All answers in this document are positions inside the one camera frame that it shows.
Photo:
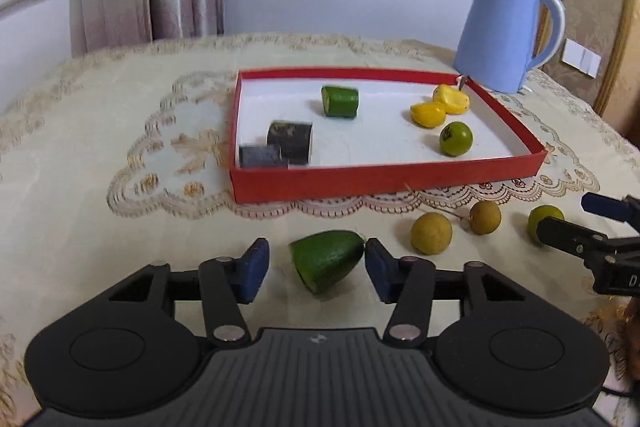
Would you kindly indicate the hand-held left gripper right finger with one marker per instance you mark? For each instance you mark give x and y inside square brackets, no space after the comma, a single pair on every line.
[380,269]

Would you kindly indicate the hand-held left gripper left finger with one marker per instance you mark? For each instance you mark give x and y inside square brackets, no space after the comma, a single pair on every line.
[252,269]

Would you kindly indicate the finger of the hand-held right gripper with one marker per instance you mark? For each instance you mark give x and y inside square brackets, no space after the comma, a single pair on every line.
[602,204]
[565,234]

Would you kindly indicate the green tomato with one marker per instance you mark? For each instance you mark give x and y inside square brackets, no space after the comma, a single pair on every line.
[456,139]
[545,211]

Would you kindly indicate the green cucumber end piece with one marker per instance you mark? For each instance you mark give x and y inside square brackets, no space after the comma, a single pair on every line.
[325,259]

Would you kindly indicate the red cardboard tray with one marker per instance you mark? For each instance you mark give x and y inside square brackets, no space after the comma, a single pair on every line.
[375,182]

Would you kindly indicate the dark sugarcane piece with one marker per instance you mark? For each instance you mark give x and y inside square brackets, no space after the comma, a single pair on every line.
[290,141]
[260,156]

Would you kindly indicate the yellow wax apple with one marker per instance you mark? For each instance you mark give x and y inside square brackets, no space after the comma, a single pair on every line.
[454,99]
[428,114]

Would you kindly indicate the green cucumber cylinder piece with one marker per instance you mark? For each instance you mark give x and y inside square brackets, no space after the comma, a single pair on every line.
[341,102]

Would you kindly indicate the tan longan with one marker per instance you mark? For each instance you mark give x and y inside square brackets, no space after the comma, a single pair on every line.
[431,234]
[485,218]

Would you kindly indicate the light blue electric kettle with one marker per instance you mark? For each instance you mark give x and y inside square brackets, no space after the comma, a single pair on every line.
[495,37]

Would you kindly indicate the gold curved frame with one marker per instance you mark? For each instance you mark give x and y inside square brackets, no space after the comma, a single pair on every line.
[617,57]

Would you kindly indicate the white wall outlet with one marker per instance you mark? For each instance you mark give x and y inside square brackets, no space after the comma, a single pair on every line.
[582,57]

